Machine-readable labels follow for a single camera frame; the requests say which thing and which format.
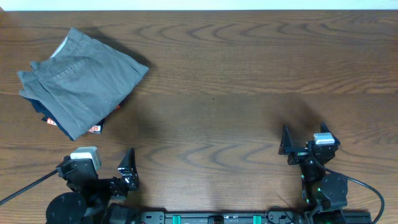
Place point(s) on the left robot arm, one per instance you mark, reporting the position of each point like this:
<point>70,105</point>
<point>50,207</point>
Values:
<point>88,200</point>

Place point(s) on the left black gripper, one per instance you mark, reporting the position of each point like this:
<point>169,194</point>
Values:
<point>117,182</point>

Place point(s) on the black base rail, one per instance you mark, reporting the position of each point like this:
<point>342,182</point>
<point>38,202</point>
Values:
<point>269,217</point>

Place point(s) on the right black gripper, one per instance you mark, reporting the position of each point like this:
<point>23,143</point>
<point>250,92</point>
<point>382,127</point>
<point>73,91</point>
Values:
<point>286,145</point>

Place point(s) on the folded navy blue garment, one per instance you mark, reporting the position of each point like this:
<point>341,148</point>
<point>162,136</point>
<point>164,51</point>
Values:
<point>111,103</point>

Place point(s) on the black orange printed garment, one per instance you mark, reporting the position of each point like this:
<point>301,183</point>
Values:
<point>74,121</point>

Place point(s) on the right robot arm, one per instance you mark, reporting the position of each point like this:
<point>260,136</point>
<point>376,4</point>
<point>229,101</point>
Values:
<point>324,191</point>

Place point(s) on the grey shorts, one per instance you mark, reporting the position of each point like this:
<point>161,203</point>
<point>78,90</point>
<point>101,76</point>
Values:
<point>82,67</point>

